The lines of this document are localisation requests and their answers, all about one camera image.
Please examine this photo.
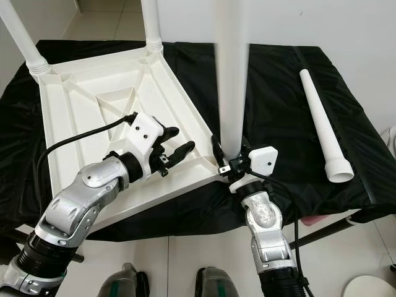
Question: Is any white plastic chair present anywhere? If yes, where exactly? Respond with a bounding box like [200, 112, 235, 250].
[387, 127, 396, 155]

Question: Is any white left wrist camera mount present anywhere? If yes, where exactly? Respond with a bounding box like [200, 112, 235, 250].
[127, 113, 165, 180]

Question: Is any black table cloth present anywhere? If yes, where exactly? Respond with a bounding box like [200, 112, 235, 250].
[0, 40, 396, 242]

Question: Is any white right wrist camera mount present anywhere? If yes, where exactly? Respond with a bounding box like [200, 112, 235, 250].
[229, 145, 279, 194]

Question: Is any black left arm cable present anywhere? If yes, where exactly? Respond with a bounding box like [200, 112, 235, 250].
[37, 113, 138, 205]

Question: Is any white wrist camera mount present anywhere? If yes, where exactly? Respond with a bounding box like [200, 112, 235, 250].
[127, 113, 165, 180]
[229, 145, 279, 194]

